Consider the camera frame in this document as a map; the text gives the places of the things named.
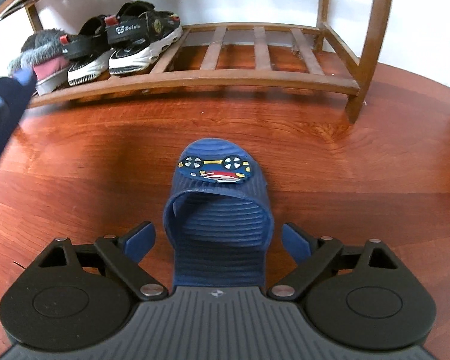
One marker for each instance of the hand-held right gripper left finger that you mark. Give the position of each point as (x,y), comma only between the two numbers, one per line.
(140,240)

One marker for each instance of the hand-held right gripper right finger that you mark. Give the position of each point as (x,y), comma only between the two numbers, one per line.
(296,242)

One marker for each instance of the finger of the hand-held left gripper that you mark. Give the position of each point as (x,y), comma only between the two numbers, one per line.
(25,77)

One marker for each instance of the pink fur-lined boot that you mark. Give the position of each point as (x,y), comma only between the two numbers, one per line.
(47,71)

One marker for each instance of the blue slide sandal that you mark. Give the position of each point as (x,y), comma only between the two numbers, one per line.
(217,232)
(7,127)

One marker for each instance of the wooden shoe rack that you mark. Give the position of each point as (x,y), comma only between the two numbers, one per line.
(247,81)

